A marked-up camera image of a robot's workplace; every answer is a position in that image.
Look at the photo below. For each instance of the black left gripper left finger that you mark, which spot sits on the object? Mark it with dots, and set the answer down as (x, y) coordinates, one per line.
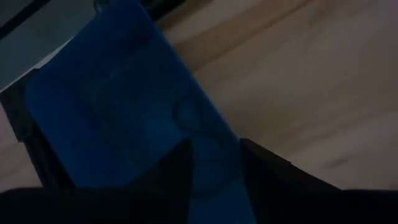
(177, 174)

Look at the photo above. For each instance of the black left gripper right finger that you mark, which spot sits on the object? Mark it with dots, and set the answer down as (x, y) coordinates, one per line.
(264, 174)

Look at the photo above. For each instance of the blue plastic basket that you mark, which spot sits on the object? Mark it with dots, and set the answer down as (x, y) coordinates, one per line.
(109, 109)

